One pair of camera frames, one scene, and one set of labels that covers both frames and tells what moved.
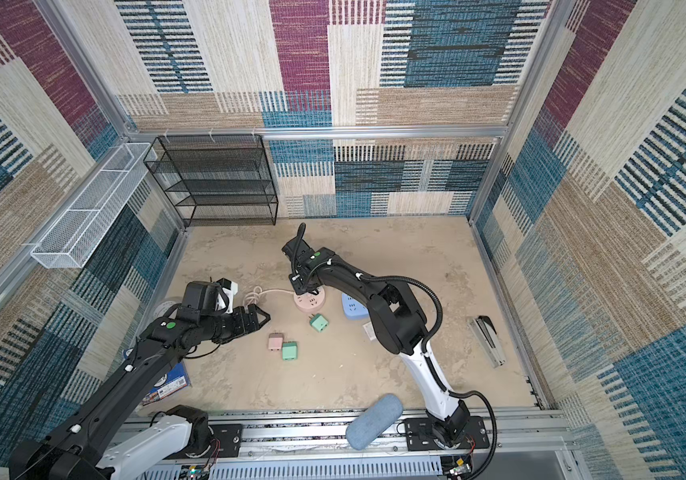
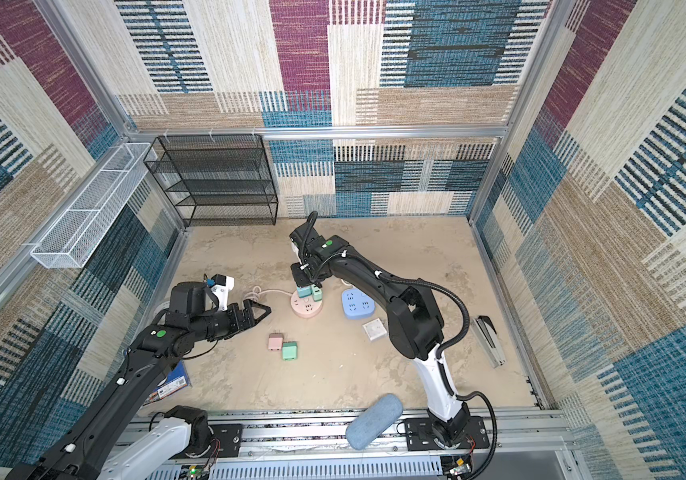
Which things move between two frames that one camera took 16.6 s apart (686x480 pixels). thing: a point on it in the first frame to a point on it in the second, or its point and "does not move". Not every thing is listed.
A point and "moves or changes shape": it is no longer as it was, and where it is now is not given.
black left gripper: [242, 324] does not move
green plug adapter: [289, 351] does not move
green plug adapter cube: [318, 322] moves or changes shape
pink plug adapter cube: [275, 341] does not move
